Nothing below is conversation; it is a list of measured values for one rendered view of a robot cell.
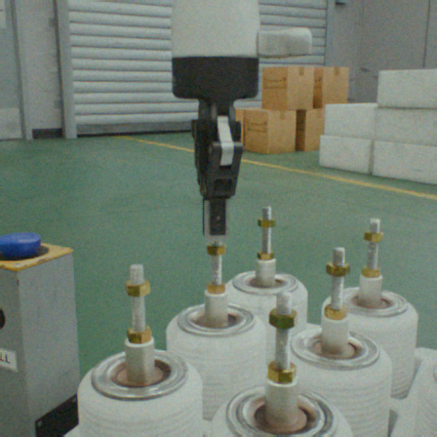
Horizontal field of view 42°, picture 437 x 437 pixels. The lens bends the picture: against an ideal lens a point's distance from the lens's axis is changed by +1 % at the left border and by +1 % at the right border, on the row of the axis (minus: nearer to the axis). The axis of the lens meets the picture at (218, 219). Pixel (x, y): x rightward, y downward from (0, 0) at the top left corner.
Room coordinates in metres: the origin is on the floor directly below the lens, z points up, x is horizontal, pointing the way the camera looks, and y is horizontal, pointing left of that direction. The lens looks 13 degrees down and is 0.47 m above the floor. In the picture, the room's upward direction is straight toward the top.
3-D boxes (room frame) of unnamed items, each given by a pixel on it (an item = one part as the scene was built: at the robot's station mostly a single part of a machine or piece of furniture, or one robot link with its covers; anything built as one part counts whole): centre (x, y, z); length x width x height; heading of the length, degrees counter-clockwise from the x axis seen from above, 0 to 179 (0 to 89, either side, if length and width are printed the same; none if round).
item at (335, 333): (0.44, -0.10, 0.26); 0.02 x 0.02 x 0.03
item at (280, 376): (0.34, -0.04, 0.29); 0.02 x 0.02 x 0.01; 68
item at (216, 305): (0.50, 0.00, 0.26); 0.02 x 0.02 x 0.03
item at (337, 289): (0.44, -0.10, 0.30); 0.01 x 0.01 x 0.08; 26
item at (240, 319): (0.50, 0.00, 0.25); 0.08 x 0.08 x 0.01
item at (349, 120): (3.32, -0.89, 0.27); 0.39 x 0.39 x 0.18; 34
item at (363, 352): (0.44, -0.10, 0.25); 0.08 x 0.08 x 0.01
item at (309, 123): (4.31, -0.65, 0.15); 0.30 x 0.24 x 0.30; 33
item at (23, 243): (0.52, 0.19, 0.32); 0.04 x 0.04 x 0.02
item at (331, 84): (4.42, -0.79, 0.45); 0.30 x 0.24 x 0.30; 30
